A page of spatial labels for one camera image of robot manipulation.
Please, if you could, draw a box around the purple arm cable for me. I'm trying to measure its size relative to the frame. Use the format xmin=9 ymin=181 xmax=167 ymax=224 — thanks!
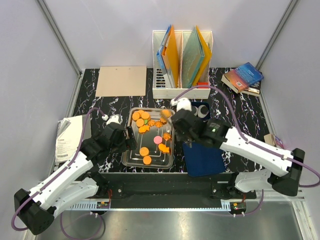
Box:
xmin=11 ymin=107 xmax=110 ymax=240
xmin=172 ymin=84 xmax=320 ymax=217

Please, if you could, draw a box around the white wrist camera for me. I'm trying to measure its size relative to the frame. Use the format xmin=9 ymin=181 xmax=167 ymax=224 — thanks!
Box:
xmin=106 ymin=114 xmax=122 ymax=125
xmin=170 ymin=97 xmax=192 ymax=112

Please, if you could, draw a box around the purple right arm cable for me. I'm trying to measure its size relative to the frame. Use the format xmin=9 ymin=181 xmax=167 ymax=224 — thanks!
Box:
xmin=172 ymin=84 xmax=320 ymax=217

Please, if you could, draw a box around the white paper manual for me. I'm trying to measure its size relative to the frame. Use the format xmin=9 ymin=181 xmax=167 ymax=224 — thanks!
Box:
xmin=55 ymin=115 xmax=86 ymax=163

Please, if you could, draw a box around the steel baking tray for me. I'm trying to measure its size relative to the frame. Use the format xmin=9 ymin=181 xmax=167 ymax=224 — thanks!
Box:
xmin=121 ymin=107 xmax=175 ymax=169

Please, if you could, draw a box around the teal folder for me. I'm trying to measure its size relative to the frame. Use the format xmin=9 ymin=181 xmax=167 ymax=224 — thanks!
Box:
xmin=181 ymin=26 xmax=202 ymax=89

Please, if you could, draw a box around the purple box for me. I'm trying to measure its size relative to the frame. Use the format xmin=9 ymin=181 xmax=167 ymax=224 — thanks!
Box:
xmin=263 ymin=133 xmax=285 ymax=149

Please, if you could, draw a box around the red small box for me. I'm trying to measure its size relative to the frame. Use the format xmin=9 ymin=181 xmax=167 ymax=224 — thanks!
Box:
xmin=197 ymin=82 xmax=209 ymax=88

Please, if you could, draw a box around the blue tin lid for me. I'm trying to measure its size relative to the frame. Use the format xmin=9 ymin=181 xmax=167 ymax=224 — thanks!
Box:
xmin=182 ymin=142 xmax=226 ymax=177

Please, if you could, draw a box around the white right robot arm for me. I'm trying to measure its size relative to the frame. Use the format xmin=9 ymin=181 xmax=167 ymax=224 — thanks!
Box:
xmin=170 ymin=109 xmax=305 ymax=199

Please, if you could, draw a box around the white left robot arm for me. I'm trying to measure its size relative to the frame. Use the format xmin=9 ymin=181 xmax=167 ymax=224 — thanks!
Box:
xmin=11 ymin=122 xmax=137 ymax=235

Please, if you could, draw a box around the white paper cup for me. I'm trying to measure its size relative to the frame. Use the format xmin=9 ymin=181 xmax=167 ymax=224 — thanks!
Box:
xmin=191 ymin=105 xmax=198 ymax=116
xmin=197 ymin=105 xmax=209 ymax=119

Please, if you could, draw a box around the lower paperback book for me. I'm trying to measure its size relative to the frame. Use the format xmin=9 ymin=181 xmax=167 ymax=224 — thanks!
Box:
xmin=221 ymin=74 xmax=262 ymax=97

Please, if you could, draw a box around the orange star cookie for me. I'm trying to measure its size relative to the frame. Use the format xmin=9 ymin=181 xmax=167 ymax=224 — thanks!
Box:
xmin=138 ymin=125 xmax=150 ymax=134

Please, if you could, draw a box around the blue paperback book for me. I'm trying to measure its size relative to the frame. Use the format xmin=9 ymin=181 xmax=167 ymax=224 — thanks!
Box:
xmin=223 ymin=62 xmax=264 ymax=93

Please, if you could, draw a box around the orange fish cookie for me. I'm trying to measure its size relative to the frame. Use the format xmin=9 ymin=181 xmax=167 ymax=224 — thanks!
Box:
xmin=158 ymin=143 xmax=171 ymax=154

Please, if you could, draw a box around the yellow folder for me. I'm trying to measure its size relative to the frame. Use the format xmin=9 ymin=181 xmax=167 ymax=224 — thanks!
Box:
xmin=192 ymin=25 xmax=212 ymax=86

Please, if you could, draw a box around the tan clipboard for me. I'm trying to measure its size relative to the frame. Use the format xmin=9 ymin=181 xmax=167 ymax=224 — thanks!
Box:
xmin=95 ymin=66 xmax=147 ymax=97

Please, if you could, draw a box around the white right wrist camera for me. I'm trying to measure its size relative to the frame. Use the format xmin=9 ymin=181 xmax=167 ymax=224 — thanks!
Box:
xmin=170 ymin=97 xmax=192 ymax=112

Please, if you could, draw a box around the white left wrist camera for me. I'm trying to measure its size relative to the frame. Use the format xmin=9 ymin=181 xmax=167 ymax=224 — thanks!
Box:
xmin=106 ymin=114 xmax=122 ymax=125

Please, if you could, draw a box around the blue folder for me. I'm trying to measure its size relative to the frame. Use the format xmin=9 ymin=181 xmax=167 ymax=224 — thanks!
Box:
xmin=156 ymin=24 xmax=173 ymax=89

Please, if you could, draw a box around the blue cookie tin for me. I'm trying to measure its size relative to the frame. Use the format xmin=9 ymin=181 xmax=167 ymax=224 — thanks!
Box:
xmin=174 ymin=101 xmax=212 ymax=137

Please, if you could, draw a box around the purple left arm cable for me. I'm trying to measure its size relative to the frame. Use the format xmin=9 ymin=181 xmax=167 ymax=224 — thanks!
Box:
xmin=11 ymin=107 xmax=110 ymax=240

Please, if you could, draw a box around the orange folder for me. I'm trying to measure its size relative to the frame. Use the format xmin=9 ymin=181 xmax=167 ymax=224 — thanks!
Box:
xmin=160 ymin=24 xmax=179 ymax=88

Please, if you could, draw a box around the orange round cookie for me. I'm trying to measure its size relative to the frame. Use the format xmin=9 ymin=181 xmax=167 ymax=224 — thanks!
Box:
xmin=142 ymin=155 xmax=152 ymax=165
xmin=160 ymin=109 xmax=173 ymax=121
xmin=141 ymin=111 xmax=151 ymax=120
xmin=136 ymin=118 xmax=145 ymax=128
xmin=132 ymin=111 xmax=141 ymax=121
xmin=139 ymin=147 xmax=150 ymax=157

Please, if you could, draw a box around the black sandwich cookie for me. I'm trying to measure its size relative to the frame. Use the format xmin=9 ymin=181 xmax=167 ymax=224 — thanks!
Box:
xmin=199 ymin=105 xmax=209 ymax=116
xmin=192 ymin=106 xmax=198 ymax=114

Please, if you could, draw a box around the pink round cookie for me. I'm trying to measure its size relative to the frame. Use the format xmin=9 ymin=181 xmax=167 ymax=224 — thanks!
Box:
xmin=153 ymin=135 xmax=163 ymax=145

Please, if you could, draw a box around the white file organizer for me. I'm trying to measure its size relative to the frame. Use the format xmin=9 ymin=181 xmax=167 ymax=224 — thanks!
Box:
xmin=152 ymin=30 xmax=211 ymax=100

